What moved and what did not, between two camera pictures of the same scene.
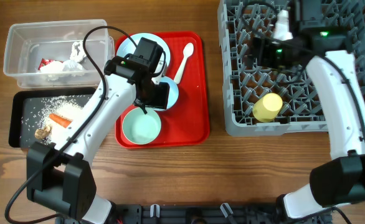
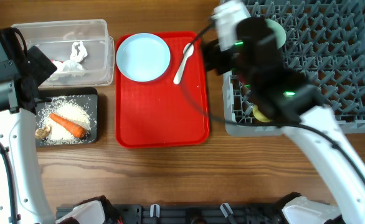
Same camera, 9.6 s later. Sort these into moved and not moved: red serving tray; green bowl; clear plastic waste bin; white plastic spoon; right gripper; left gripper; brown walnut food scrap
Moved: green bowl; right gripper; left gripper
Not moved: clear plastic waste bin; red serving tray; brown walnut food scrap; white plastic spoon
